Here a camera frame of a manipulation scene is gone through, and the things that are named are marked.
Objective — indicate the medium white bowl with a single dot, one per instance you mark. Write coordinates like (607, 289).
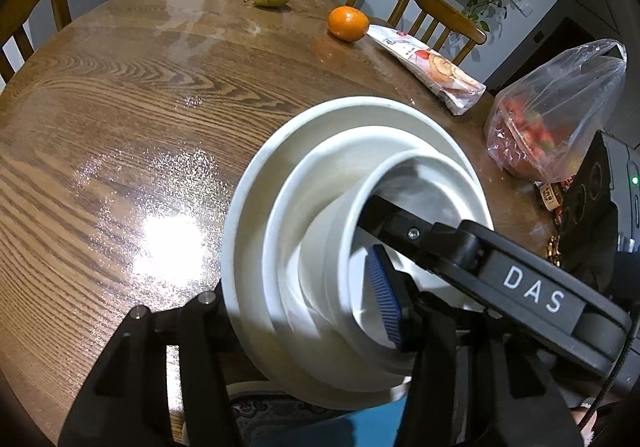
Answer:
(295, 237)

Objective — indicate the small tall white bowl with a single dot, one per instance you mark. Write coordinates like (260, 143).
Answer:
(430, 182)

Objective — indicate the white red snack packet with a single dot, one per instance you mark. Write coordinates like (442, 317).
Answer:
(440, 72)

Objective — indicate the person's right forearm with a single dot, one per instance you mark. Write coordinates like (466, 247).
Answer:
(585, 422)

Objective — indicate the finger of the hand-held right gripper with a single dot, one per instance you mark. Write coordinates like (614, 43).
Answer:
(400, 227)

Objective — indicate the orange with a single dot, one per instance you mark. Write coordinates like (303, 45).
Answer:
(348, 23)

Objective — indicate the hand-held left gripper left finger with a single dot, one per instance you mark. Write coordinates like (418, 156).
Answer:
(190, 327)

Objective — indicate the wooden bead trivet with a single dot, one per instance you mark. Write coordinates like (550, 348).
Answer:
(554, 252)

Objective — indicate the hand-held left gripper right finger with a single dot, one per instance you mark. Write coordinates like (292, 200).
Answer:
(382, 297)

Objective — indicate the clear plastic bag of strawberries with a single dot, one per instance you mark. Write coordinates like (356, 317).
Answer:
(540, 127)

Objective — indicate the large white bowl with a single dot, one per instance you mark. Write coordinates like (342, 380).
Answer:
(245, 247)

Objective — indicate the large blue patterned square plate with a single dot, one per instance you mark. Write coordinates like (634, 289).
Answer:
(270, 409)

